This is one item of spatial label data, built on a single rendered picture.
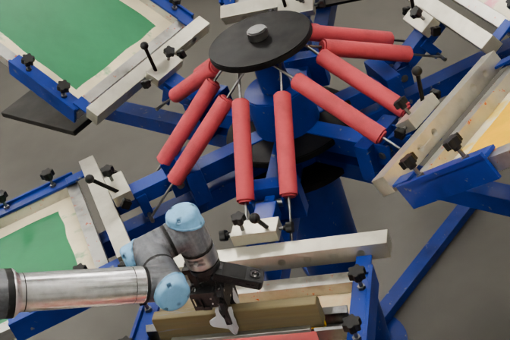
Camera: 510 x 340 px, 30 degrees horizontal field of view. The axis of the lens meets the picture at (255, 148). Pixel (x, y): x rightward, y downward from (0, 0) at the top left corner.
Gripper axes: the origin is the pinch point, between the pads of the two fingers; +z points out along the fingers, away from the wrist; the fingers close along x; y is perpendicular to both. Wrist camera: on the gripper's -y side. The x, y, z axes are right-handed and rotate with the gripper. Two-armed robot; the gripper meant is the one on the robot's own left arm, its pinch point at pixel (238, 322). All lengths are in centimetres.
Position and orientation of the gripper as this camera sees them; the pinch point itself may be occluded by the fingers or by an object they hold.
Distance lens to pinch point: 227.3
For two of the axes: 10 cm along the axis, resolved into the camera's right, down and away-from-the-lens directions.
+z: 2.9, 7.9, 5.4
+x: -1.6, 6.0, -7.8
